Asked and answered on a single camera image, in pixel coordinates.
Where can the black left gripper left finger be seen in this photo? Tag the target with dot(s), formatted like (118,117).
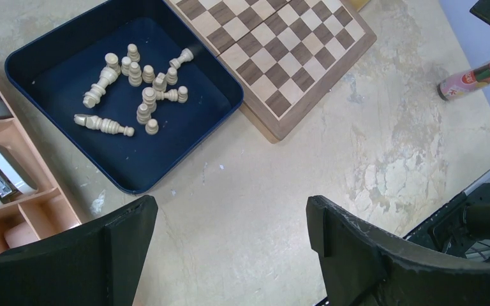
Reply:
(97,263)

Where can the light wooden queen piece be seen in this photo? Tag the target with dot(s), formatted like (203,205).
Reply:
(93,96)

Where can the light wooden pawn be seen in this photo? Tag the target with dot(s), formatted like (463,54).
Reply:
(152,127)

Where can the dark blue square tray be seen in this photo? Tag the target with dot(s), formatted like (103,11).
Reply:
(55,70)

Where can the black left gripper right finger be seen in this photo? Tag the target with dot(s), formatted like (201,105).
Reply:
(363,264)

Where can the peach desk organizer tray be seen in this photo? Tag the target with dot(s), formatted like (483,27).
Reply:
(48,211)

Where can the pink eraser block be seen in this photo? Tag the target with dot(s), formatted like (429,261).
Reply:
(19,235)

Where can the pink marker pen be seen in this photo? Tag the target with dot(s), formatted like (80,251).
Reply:
(465,82)

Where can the light wooden king piece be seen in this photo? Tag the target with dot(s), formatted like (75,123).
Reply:
(104,125)

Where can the wooden chess board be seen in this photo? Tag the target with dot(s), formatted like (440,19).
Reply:
(287,55)

